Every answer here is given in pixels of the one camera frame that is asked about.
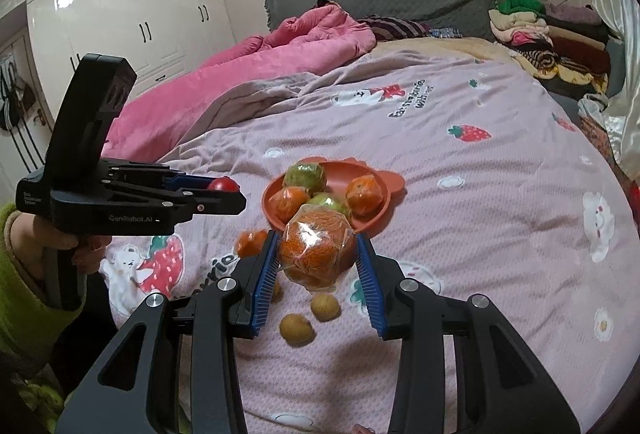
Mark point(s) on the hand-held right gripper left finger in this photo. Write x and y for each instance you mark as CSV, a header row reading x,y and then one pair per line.
x,y
265,284

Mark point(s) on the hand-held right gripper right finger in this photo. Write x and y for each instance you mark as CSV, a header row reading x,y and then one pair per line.
x,y
370,289

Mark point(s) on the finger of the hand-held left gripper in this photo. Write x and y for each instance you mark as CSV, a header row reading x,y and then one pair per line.
x,y
175,182
225,203

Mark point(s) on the small tan longan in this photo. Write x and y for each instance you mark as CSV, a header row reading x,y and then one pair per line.
x,y
276,290
325,306
296,328

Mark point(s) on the red tomato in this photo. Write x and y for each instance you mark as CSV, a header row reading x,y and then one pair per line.
x,y
223,184

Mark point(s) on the plastic-wrapped orange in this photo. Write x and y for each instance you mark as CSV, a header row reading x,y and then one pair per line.
x,y
250,241
289,204
367,194
317,246

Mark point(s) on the small green fruit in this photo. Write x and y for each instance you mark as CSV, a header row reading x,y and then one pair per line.
x,y
305,176

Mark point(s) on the large green fruit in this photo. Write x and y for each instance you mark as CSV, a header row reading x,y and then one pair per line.
x,y
327,201

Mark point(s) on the orange plastic plate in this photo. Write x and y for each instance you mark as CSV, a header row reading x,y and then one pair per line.
x,y
390,184

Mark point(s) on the person's left forearm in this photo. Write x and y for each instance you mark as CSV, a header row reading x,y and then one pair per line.
x,y
25,304

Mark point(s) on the person's left hand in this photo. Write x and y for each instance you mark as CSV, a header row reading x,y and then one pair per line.
x,y
92,250

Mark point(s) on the brown hanging bag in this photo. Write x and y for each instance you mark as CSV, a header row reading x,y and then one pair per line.
x,y
27,95

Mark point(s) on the black hanging bag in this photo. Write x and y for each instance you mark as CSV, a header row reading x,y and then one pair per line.
x,y
7,107

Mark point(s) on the pink quilt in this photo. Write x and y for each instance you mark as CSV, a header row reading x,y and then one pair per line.
x,y
225,79

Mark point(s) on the purple strawberry printed blanket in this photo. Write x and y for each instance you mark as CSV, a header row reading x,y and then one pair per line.
x,y
475,214

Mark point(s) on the white wardrobe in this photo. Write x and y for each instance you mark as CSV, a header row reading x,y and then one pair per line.
x,y
125,4

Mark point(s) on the dark striped cloth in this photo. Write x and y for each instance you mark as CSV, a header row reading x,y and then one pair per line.
x,y
395,27

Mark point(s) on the beige bed sheet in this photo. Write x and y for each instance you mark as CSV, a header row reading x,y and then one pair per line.
x,y
440,49

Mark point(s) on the stack of folded clothes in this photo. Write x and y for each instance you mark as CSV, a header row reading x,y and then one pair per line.
x,y
550,44

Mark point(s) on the cream satin curtain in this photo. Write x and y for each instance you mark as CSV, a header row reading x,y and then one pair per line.
x,y
617,14

